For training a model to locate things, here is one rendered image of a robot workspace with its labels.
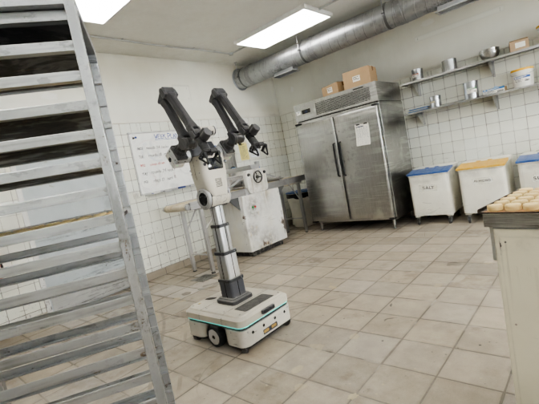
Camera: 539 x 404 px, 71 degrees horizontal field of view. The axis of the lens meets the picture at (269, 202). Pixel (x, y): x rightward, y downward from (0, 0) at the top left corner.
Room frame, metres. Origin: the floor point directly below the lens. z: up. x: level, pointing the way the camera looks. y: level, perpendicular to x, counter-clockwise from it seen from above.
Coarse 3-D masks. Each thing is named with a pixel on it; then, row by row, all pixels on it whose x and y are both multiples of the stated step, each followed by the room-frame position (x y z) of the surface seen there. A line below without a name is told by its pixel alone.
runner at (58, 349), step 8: (120, 328) 1.17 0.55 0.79; (128, 328) 1.18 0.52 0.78; (136, 328) 1.19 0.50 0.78; (88, 336) 1.14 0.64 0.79; (96, 336) 1.15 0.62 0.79; (104, 336) 1.16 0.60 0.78; (112, 336) 1.16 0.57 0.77; (64, 344) 1.12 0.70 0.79; (72, 344) 1.13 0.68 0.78; (80, 344) 1.14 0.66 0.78; (88, 344) 1.14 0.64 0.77; (32, 352) 1.10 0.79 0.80; (40, 352) 1.10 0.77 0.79; (48, 352) 1.11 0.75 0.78; (56, 352) 1.12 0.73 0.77; (64, 352) 1.12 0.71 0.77; (8, 360) 1.08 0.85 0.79; (16, 360) 1.09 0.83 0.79; (24, 360) 1.09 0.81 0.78; (32, 360) 1.10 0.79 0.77; (0, 368) 1.07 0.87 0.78; (8, 368) 1.08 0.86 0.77
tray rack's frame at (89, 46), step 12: (0, 0) 1.11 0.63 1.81; (12, 0) 1.12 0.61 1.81; (24, 0) 1.13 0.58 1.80; (36, 0) 1.14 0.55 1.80; (48, 0) 1.15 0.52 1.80; (60, 0) 1.16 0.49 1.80; (0, 12) 1.20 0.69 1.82; (84, 24) 1.37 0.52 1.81; (84, 36) 1.41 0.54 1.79; (0, 384) 1.42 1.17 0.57
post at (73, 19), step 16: (64, 0) 1.16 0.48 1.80; (80, 32) 1.17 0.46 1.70; (80, 48) 1.17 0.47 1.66; (80, 64) 1.16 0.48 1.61; (96, 96) 1.18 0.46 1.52; (96, 112) 1.17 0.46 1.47; (96, 128) 1.16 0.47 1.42; (96, 144) 1.16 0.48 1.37; (112, 176) 1.17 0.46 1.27; (112, 192) 1.16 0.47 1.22; (112, 208) 1.16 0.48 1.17; (128, 240) 1.17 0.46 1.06; (128, 256) 1.17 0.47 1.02; (128, 272) 1.16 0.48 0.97; (144, 304) 1.19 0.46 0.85; (144, 320) 1.17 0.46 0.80; (144, 336) 1.16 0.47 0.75; (160, 384) 1.17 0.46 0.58; (160, 400) 1.16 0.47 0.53
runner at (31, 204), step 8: (72, 192) 1.16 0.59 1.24; (80, 192) 1.17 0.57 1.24; (88, 192) 1.17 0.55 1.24; (96, 192) 1.18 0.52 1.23; (104, 192) 1.19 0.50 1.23; (32, 200) 1.13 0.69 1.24; (40, 200) 1.13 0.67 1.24; (48, 200) 1.14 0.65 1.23; (56, 200) 1.15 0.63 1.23; (64, 200) 1.15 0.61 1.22; (72, 200) 1.16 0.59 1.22; (0, 208) 1.10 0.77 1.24; (8, 208) 1.11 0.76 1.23; (16, 208) 1.11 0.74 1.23; (24, 208) 1.12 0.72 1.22; (32, 208) 1.13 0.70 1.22
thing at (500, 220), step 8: (488, 216) 1.34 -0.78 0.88; (496, 216) 1.32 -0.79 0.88; (504, 216) 1.30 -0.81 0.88; (512, 216) 1.28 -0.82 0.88; (520, 216) 1.26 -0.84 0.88; (528, 216) 1.25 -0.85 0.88; (536, 216) 1.23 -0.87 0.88; (488, 224) 1.35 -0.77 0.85; (496, 224) 1.33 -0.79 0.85; (504, 224) 1.31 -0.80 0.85; (512, 224) 1.29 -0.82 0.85; (520, 224) 1.27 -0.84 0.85; (528, 224) 1.25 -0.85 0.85; (536, 224) 1.23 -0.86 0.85
